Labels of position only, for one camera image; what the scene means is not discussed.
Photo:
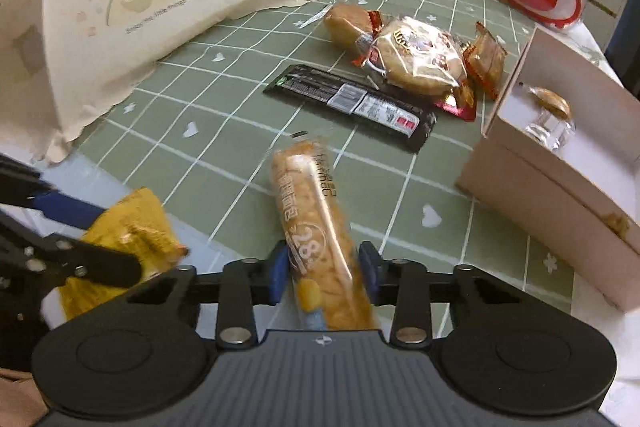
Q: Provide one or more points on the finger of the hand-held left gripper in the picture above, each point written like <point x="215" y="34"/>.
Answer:
<point x="65" y="209"/>
<point x="100" y="264"/>

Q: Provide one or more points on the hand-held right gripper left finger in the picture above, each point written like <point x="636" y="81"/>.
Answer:
<point x="277" y="274"/>

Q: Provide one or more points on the round pastry packet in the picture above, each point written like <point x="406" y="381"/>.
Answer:
<point x="420" y="57"/>

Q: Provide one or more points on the person's left forearm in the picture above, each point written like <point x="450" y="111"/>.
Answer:
<point x="15" y="397"/>

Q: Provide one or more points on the pink cardboard box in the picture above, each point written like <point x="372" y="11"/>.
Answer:
<point x="540" y="192"/>

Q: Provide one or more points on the black snack bar packet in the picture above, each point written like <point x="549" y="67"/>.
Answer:
<point x="320" y="87"/>

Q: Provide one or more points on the cream cartoon cloth bag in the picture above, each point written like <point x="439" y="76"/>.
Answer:
<point x="150" y="7"/>

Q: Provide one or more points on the clear bun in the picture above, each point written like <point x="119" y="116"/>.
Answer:
<point x="347" y="24"/>

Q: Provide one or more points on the clear wrapped brown pastry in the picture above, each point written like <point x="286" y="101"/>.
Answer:
<point x="550" y="104"/>

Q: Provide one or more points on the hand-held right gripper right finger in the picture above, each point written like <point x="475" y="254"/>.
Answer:
<point x="367" y="271"/>

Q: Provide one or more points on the green checked tablecloth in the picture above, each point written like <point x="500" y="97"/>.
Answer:
<point x="225" y="107"/>

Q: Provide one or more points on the yellow snack packet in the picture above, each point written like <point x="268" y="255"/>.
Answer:
<point x="135" y="227"/>

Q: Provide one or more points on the small clear wrapper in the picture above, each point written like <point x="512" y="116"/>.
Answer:
<point x="315" y="17"/>

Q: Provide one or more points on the long bread packet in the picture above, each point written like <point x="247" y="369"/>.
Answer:
<point x="315" y="227"/>

